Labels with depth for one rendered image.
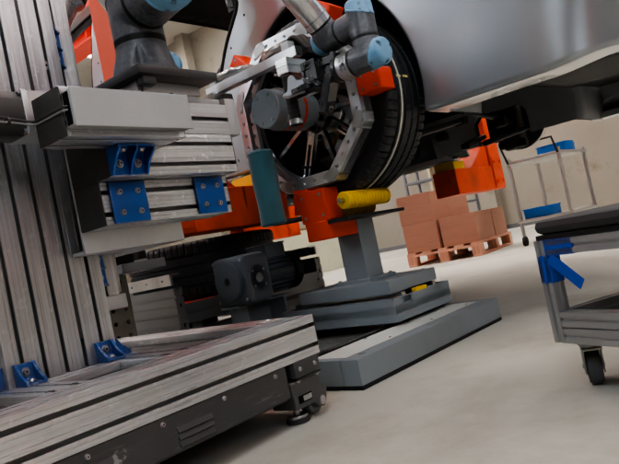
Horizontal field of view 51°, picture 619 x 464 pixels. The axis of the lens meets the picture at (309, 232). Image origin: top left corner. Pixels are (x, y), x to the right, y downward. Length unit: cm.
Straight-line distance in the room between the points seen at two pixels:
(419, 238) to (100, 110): 536
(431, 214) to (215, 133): 489
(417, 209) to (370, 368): 472
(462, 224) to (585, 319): 494
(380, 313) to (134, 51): 113
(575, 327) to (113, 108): 95
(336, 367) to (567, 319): 63
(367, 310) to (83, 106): 126
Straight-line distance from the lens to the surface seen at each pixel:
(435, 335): 198
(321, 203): 216
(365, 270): 229
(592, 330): 132
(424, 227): 635
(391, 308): 209
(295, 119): 194
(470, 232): 622
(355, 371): 168
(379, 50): 176
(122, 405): 116
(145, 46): 152
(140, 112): 126
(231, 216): 254
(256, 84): 243
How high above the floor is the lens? 38
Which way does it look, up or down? 2 degrees up
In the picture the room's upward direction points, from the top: 12 degrees counter-clockwise
